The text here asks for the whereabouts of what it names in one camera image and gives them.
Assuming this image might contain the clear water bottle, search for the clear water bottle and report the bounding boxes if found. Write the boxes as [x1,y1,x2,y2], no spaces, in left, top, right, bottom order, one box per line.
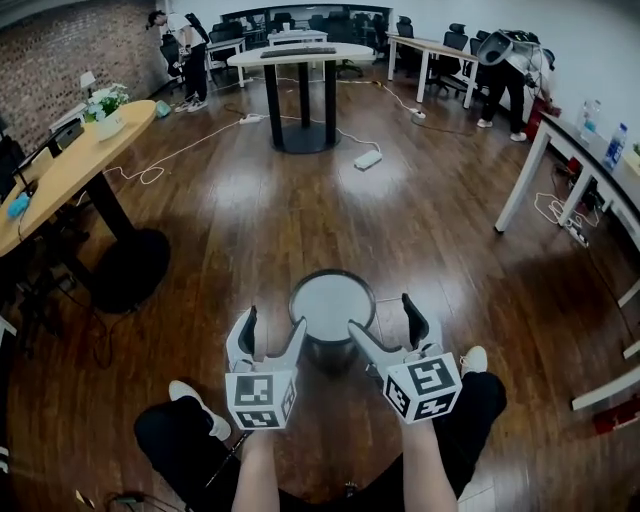
[578,98,603,147]

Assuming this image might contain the person's right forearm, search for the person's right forearm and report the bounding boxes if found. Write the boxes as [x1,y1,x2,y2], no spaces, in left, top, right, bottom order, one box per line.
[398,418,460,512]

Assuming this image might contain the wooden round table black base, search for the wooden round table black base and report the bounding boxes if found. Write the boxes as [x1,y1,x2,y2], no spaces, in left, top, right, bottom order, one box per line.
[0,99,172,315]

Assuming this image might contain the person's left leg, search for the person's left leg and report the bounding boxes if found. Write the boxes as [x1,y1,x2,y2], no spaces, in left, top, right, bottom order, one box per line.
[133,394,261,512]

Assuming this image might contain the blue label water bottle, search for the blue label water bottle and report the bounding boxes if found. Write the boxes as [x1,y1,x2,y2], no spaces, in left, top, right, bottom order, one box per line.
[602,122,629,172]

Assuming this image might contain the person's right white shoe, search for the person's right white shoe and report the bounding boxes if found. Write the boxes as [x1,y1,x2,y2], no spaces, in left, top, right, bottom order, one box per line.
[458,345,489,375]

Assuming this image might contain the potted plant white flowers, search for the potted plant white flowers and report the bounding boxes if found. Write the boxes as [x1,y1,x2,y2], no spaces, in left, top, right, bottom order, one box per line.
[82,82,131,143]

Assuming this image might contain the black box device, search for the black box device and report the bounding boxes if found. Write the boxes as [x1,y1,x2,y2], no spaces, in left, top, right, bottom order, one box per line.
[50,118,86,150]

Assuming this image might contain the coiled white cable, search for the coiled white cable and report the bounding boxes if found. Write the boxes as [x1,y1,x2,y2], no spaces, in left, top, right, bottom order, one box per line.
[533,191,600,230]

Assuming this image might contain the long white cable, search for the long white cable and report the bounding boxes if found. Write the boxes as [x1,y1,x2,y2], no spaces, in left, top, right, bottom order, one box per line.
[74,117,244,207]

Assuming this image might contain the person's leg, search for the person's leg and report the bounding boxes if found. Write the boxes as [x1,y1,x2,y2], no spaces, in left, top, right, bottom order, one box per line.
[432,370,508,501]
[133,394,261,512]

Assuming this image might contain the red box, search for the red box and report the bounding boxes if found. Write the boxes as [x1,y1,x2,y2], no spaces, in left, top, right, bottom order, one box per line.
[591,393,640,435]

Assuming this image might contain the person's right leg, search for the person's right leg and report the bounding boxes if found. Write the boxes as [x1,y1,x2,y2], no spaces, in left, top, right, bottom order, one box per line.
[432,370,508,501]

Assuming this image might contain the person's left white shoe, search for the person's left white shoe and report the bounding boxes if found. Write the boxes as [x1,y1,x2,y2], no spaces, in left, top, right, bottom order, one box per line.
[167,379,233,442]

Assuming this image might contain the red fire extinguisher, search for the red fire extinguisher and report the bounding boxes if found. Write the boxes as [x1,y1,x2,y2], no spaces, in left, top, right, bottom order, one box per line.
[523,96,562,143]

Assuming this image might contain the person's white shoe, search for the person's white shoe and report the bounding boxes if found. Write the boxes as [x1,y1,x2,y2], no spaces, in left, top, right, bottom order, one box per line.
[167,379,233,442]
[458,345,489,375]

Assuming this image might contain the small white desk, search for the small white desk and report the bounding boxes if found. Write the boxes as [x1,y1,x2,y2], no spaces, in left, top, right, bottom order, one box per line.
[205,36,248,89]

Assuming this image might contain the white oval table black legs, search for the white oval table black legs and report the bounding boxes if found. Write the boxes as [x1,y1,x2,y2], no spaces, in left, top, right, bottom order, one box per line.
[226,41,376,155]

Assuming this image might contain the long white desk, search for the long white desk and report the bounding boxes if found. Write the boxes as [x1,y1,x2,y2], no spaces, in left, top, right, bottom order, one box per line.
[386,32,482,110]

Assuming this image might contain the person's left forearm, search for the person's left forearm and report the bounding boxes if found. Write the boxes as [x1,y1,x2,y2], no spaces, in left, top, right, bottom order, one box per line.
[230,428,287,512]

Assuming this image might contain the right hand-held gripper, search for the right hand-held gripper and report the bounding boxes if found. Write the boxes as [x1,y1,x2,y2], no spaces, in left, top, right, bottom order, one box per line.
[347,292,463,426]

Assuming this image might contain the white desk with cup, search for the white desk with cup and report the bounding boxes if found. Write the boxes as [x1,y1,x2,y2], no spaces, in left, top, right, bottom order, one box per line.
[266,28,330,48]

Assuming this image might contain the black keyboard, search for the black keyboard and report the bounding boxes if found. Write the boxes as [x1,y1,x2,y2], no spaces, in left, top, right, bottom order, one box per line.
[259,46,338,59]

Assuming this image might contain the white desk dark top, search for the white desk dark top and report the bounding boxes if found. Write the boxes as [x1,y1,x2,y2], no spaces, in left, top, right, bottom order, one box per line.
[493,111,640,309]

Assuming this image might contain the white table frame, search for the white table frame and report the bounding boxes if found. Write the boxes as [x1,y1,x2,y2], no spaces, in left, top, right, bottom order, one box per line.
[571,279,640,412]

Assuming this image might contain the black monitor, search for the black monitor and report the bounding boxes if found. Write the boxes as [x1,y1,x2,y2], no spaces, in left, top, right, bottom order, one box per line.
[0,133,27,204]

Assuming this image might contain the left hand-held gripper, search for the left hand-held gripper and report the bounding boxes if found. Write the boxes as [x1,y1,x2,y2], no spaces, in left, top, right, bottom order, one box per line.
[224,305,308,432]

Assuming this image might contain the blue cloth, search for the blue cloth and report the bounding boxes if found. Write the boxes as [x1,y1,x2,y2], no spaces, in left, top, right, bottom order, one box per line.
[6,192,32,220]

